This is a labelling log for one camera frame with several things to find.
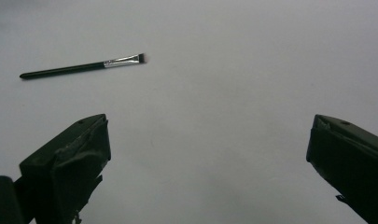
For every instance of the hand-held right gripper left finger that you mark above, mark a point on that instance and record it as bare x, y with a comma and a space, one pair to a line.
68, 161

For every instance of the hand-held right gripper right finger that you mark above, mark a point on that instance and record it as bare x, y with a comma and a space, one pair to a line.
348, 155

